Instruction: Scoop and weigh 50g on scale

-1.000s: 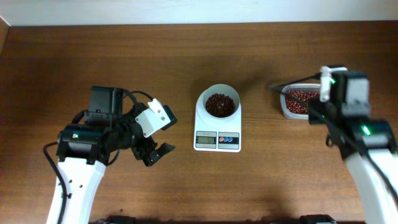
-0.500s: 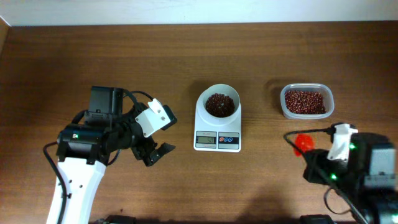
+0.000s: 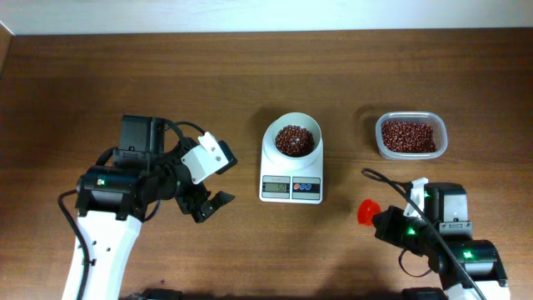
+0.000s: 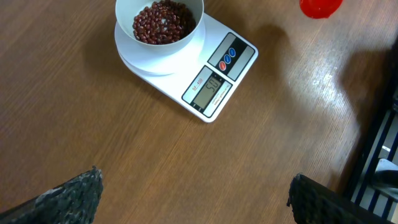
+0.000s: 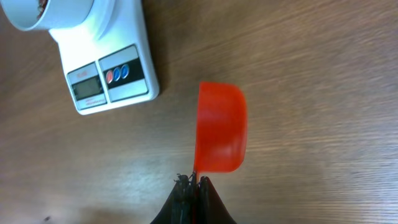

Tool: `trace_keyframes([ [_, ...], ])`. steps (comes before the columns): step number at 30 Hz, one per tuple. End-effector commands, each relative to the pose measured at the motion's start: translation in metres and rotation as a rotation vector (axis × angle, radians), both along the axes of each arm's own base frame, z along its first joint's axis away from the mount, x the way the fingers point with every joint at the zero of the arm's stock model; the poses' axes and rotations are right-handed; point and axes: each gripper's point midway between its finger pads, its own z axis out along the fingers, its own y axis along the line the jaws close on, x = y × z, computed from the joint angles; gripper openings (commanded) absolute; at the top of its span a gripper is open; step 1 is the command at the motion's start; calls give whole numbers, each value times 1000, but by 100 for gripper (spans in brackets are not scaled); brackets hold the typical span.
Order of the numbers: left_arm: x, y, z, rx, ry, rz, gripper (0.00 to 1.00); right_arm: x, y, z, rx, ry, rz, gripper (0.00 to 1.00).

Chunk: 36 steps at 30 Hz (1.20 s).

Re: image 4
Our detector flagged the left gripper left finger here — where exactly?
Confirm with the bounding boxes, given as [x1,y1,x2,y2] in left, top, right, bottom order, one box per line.
[1,167,103,224]

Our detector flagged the white round bowl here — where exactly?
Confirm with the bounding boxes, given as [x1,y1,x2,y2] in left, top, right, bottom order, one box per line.
[115,0,204,54]

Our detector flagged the black metal rack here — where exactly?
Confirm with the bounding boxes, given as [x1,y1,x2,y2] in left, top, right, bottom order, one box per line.
[343,43,397,223]

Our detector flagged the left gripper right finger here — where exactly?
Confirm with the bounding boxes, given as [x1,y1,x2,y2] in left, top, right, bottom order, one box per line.
[287,174,392,224]

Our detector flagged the white digital kitchen scale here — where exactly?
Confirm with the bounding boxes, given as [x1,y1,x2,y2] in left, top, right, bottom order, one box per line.
[114,14,258,123]

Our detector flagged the beans in white bowl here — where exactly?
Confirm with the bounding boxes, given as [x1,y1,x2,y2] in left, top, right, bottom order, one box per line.
[132,0,197,45]

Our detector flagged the orange measuring scoop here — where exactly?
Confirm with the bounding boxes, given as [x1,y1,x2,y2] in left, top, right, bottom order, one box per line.
[299,0,343,19]

